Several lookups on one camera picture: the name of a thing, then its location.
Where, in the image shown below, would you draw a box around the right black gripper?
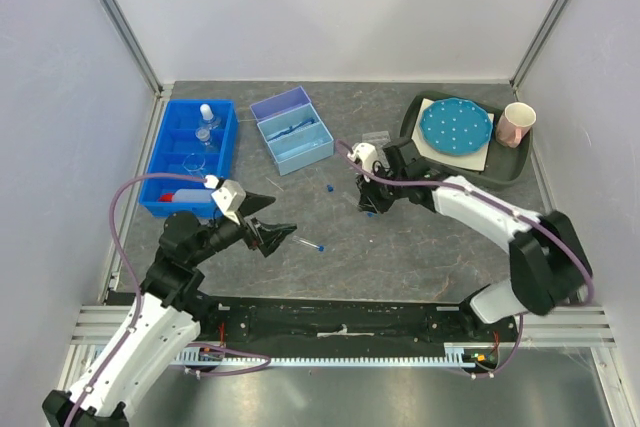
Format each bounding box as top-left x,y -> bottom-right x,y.
355,163 -> 407,215

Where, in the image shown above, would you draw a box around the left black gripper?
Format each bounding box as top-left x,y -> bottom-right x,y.
189,191 -> 296,264

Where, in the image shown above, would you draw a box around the red cap wash bottle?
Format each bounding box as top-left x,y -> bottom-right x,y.
158,189 -> 213,204

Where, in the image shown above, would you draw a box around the glass funnel dish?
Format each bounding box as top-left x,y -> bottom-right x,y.
182,153 -> 210,178

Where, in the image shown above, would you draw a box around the glass stirring pipette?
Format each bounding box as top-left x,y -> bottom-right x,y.
279,136 -> 325,152

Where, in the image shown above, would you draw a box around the blue safety glasses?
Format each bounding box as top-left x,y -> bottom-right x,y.
268,118 -> 316,142

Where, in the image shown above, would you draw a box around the small glass beaker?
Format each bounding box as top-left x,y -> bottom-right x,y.
195,127 -> 219,153

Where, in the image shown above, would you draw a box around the clear flask white cap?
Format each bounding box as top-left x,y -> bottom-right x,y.
199,103 -> 222,130

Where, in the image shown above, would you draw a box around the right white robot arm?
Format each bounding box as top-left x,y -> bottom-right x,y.
346,138 -> 594,341

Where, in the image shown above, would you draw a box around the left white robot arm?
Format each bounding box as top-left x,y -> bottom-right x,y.
42,193 -> 297,426

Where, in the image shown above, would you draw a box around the clear test tube rack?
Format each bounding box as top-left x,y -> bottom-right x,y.
362,131 -> 391,148

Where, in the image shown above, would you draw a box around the light blue box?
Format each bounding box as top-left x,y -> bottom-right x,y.
257,104 -> 320,143
267,123 -> 334,176

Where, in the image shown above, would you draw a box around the blue compartment bin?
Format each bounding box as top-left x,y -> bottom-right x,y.
139,99 -> 238,219

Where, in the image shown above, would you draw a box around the teal dotted plate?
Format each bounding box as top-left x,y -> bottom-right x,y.
418,98 -> 493,156

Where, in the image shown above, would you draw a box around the white paper sheet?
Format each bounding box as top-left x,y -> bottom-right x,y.
411,98 -> 494,172

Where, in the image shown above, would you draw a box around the purple plastic box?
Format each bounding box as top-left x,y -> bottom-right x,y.
250,86 -> 311,122

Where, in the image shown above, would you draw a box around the pink paper cup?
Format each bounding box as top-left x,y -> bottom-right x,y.
495,102 -> 537,148

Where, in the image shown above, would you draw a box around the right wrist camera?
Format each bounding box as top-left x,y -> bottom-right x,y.
347,142 -> 379,173

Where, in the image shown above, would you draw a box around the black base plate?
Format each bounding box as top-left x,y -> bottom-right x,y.
196,297 -> 517,359

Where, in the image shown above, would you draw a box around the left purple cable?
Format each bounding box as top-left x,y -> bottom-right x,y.
62,172 -> 272,427

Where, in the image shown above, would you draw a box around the light blue cable duct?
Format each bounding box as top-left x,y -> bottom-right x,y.
169,344 -> 501,367

